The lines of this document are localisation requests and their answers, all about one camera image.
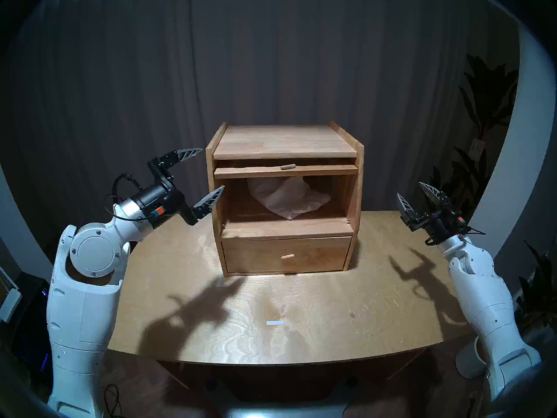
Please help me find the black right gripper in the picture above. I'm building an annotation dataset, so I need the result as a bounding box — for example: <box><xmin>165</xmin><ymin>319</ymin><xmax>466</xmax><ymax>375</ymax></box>
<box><xmin>397</xmin><ymin>182</ymin><xmax>460</xmax><ymax>246</ymax></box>

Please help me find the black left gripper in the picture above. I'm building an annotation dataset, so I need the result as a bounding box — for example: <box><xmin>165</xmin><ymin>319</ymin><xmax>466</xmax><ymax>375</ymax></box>
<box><xmin>133</xmin><ymin>148</ymin><xmax>225</xmax><ymax>225</ymax></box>

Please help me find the white shirt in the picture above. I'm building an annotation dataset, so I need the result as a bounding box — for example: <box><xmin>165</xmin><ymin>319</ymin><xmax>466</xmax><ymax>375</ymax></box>
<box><xmin>247</xmin><ymin>176</ymin><xmax>331</xmax><ymax>220</ymax></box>

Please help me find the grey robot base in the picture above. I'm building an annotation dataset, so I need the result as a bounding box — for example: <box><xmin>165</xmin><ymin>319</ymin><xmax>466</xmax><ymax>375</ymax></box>
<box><xmin>205</xmin><ymin>378</ymin><xmax>362</xmax><ymax>418</ymax></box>

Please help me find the wooden drawer with knob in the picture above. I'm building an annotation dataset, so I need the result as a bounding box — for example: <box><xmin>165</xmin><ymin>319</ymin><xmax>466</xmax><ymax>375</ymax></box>
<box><xmin>221</xmin><ymin>235</ymin><xmax>353</xmax><ymax>275</ymax></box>

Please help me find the wooden cabinet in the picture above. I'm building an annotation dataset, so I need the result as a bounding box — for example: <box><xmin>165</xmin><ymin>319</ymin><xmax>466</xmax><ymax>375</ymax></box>
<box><xmin>205</xmin><ymin>121</ymin><xmax>365</xmax><ymax>277</ymax></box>

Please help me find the white curved partition panel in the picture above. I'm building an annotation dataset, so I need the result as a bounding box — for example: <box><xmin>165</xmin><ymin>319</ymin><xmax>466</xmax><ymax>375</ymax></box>
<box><xmin>450</xmin><ymin>21</ymin><xmax>557</xmax><ymax>291</ymax></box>
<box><xmin>0</xmin><ymin>165</ymin><xmax>81</xmax><ymax>309</ymax></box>

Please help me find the tall dark leafy plant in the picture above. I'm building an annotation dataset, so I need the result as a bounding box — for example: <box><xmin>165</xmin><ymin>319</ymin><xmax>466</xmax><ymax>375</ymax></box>
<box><xmin>420</xmin><ymin>54</ymin><xmax>520</xmax><ymax>252</ymax></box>

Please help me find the dark spiky potted plant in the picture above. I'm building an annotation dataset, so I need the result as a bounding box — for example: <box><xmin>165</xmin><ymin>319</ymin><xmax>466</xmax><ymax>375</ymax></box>
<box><xmin>513</xmin><ymin>241</ymin><xmax>557</xmax><ymax>335</ymax></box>

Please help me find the grey pleated curtain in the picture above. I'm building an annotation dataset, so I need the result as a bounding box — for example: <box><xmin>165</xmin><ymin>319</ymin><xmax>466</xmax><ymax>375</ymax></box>
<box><xmin>0</xmin><ymin>0</ymin><xmax>523</xmax><ymax>248</ymax></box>

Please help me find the white round plant pot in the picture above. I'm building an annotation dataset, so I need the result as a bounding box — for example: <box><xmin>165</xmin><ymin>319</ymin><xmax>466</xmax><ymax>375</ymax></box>
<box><xmin>456</xmin><ymin>337</ymin><xmax>490</xmax><ymax>380</ymax></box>

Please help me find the white box device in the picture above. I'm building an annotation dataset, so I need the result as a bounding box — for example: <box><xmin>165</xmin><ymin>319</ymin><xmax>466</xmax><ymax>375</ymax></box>
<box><xmin>0</xmin><ymin>287</ymin><xmax>22</xmax><ymax>323</ymax></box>

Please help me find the black computer tower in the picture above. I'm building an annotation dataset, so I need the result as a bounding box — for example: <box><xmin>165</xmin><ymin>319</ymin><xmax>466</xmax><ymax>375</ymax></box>
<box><xmin>11</xmin><ymin>273</ymin><xmax>50</xmax><ymax>374</ymax></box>

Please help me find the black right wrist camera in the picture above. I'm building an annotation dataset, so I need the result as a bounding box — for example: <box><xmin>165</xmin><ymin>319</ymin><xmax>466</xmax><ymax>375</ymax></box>
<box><xmin>450</xmin><ymin>212</ymin><xmax>471</xmax><ymax>236</ymax></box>

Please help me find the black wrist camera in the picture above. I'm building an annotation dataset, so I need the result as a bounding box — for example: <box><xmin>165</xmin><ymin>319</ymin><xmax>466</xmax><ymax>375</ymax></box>
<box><xmin>450</xmin><ymin>212</ymin><xmax>471</xmax><ymax>236</ymax></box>
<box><xmin>144</xmin><ymin>204</ymin><xmax>172</xmax><ymax>229</ymax></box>

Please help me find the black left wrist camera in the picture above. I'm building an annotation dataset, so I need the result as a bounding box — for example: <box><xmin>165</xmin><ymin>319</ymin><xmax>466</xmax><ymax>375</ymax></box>
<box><xmin>144</xmin><ymin>204</ymin><xmax>172</xmax><ymax>229</ymax></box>

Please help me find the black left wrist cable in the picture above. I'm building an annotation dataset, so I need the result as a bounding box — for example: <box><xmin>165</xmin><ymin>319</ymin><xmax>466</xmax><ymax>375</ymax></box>
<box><xmin>104</xmin><ymin>173</ymin><xmax>146</xmax><ymax>224</ymax></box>

